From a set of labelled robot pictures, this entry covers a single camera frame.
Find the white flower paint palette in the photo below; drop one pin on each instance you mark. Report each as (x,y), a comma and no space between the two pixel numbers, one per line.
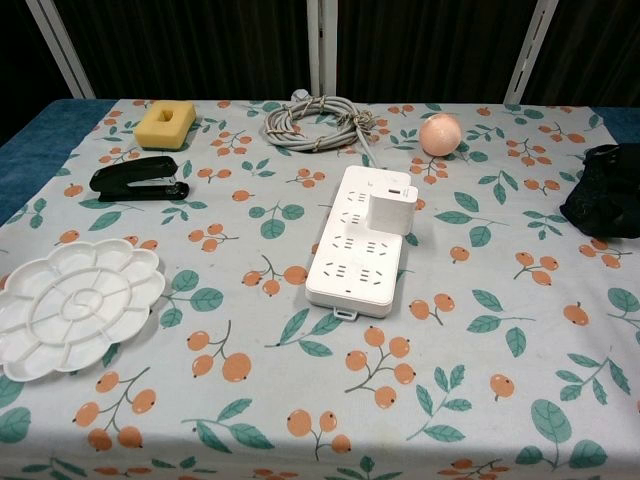
(75,310)

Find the floral fruit print tablecloth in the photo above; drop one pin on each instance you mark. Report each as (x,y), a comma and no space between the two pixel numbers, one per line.
(450,350)

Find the black crumpled cloth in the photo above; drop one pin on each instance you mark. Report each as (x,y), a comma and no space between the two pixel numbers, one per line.
(605,190)

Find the white partition frame post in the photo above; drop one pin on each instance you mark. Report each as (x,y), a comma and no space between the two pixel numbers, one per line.
(322,50)
(65,55)
(530,55)

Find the peach coloured ball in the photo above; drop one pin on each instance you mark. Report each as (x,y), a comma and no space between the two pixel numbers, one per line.
(440,134)

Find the yellow sponge block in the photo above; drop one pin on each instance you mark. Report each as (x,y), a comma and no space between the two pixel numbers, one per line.
(150,132)

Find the white power strip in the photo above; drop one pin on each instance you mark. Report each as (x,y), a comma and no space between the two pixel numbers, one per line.
(350,260)

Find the white plug adapter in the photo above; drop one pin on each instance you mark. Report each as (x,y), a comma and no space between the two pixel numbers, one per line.
(392,212)

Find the black stapler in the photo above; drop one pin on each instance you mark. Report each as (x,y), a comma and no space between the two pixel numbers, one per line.
(140,170)

